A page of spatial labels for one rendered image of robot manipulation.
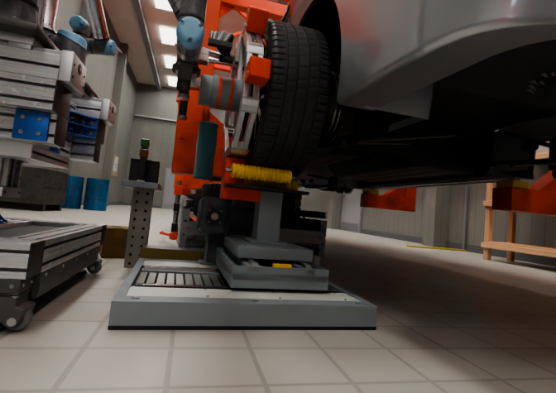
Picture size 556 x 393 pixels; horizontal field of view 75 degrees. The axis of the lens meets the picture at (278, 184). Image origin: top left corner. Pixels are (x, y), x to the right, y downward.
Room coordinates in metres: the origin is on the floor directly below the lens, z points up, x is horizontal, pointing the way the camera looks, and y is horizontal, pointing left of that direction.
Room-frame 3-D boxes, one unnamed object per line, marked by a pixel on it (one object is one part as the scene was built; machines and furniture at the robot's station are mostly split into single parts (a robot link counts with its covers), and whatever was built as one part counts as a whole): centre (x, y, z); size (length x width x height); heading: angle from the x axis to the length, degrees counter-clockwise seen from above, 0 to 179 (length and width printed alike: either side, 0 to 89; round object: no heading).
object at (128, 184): (1.95, 0.72, 0.44); 0.43 x 0.17 x 0.03; 15
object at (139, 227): (1.98, 0.73, 0.21); 0.10 x 0.10 x 0.42; 15
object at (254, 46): (1.54, 0.20, 0.85); 0.54 x 0.07 x 0.54; 15
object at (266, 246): (1.59, 0.03, 0.32); 0.40 x 0.30 x 0.28; 15
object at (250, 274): (1.54, 0.02, 0.13); 0.50 x 0.36 x 0.10; 15
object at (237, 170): (1.45, 0.07, 0.51); 0.29 x 0.06 x 0.06; 105
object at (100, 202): (8.75, 4.67, 0.39); 1.08 x 0.64 x 0.77; 103
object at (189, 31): (1.03, 0.30, 0.85); 0.11 x 0.08 x 0.09; 16
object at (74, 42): (1.52, 0.96, 0.98); 0.13 x 0.12 x 0.14; 89
